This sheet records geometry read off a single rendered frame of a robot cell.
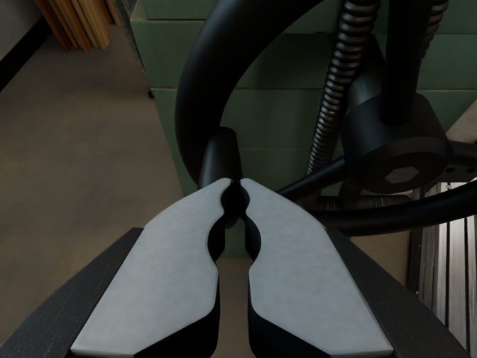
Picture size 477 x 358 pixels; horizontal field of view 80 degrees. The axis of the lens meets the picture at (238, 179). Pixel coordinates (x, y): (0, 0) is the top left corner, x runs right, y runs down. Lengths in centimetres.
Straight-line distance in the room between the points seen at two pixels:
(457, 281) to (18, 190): 147
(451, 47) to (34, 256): 121
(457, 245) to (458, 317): 19
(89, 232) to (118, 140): 42
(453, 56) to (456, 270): 62
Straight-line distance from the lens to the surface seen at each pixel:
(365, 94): 23
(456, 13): 28
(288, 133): 46
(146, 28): 36
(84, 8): 182
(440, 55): 43
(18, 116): 169
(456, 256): 96
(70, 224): 121
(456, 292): 92
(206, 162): 15
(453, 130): 58
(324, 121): 28
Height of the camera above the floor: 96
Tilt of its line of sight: 57 degrees down
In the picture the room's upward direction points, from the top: straight up
